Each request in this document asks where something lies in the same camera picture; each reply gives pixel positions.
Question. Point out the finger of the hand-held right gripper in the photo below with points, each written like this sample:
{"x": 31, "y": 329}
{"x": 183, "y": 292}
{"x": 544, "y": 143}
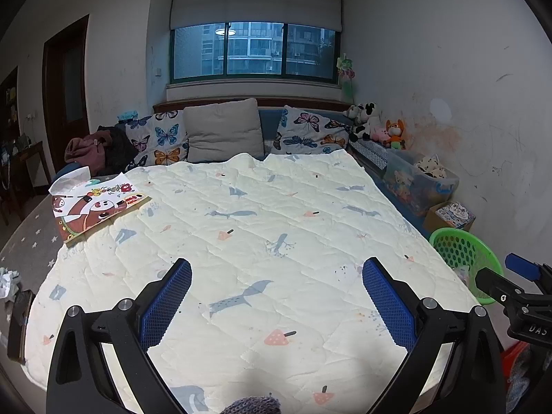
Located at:
{"x": 496, "y": 287}
{"x": 522, "y": 265}

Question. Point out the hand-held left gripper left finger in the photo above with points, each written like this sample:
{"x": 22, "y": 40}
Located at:
{"x": 166, "y": 306}

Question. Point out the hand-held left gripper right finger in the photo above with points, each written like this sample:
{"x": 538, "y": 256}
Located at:
{"x": 388, "y": 306}

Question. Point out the green plastic basket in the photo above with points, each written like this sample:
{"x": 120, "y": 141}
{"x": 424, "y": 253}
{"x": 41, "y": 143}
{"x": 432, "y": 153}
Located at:
{"x": 457, "y": 250}

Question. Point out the person's right hand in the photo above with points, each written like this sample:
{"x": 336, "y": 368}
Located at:
{"x": 532, "y": 379}

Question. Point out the person's left hand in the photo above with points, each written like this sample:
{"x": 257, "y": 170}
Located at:
{"x": 252, "y": 406}

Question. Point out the printed cardboard box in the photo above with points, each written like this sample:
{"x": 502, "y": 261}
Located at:
{"x": 453, "y": 218}

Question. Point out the clear plastic storage box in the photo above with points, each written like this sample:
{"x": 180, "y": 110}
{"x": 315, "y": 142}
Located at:
{"x": 418, "y": 189}

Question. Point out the cartoon picture book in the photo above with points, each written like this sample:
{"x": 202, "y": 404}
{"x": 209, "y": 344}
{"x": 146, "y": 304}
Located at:
{"x": 95, "y": 209}

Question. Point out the spotted white cloth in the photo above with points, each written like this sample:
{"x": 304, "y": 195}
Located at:
{"x": 429, "y": 166}

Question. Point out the white printed quilt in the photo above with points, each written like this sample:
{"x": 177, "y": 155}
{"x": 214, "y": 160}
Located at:
{"x": 280, "y": 207}

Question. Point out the black rectangular device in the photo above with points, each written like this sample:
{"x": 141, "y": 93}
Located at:
{"x": 20, "y": 325}

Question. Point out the blue white patterned cushion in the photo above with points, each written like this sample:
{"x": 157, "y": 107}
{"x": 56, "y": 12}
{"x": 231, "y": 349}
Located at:
{"x": 368, "y": 157}

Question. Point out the grey star tablecloth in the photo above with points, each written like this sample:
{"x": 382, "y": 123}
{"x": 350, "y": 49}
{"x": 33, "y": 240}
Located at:
{"x": 30, "y": 241}

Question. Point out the crumpled white paper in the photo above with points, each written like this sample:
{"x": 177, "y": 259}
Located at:
{"x": 9, "y": 283}

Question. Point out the white paper sheet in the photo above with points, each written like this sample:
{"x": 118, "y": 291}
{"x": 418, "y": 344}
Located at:
{"x": 69, "y": 181}

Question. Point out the black garment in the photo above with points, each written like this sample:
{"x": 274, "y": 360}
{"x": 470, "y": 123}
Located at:
{"x": 118, "y": 151}

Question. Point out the butterfly print pillow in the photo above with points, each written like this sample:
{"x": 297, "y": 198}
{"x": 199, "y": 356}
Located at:
{"x": 310, "y": 131}
{"x": 159, "y": 138}

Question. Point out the pink plush toy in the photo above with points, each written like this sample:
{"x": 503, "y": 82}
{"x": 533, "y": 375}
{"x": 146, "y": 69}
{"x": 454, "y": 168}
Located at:
{"x": 379, "y": 134}

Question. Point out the orange fox plush toy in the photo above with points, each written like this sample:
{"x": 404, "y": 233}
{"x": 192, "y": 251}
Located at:
{"x": 394, "y": 133}

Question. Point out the grey cushion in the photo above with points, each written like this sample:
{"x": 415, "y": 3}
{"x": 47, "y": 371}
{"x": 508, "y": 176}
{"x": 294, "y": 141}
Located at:
{"x": 224, "y": 131}

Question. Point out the cow plush toy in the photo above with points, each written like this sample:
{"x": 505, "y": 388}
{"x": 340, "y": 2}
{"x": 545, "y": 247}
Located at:
{"x": 366, "y": 118}

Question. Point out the teal cloth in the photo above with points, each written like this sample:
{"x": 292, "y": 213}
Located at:
{"x": 127, "y": 115}

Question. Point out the wooden chair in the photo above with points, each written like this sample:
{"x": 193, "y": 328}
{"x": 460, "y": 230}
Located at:
{"x": 32, "y": 164}

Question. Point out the grey white plush toy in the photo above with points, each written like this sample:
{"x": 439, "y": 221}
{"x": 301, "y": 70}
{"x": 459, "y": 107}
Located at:
{"x": 351, "y": 112}

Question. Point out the dark wooden door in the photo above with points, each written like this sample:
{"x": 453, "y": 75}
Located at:
{"x": 67, "y": 90}

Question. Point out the dark bookshelf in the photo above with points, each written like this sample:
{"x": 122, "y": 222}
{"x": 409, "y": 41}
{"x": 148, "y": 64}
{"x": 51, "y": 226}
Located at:
{"x": 9, "y": 103}

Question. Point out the window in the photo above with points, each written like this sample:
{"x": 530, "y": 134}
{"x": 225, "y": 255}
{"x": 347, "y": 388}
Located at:
{"x": 254, "y": 51}

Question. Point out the white roller blind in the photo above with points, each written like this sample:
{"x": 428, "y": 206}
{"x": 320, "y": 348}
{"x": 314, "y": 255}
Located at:
{"x": 254, "y": 6}

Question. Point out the hanging paper wall decoration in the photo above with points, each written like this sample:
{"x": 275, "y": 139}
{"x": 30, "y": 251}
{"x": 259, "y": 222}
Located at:
{"x": 346, "y": 73}

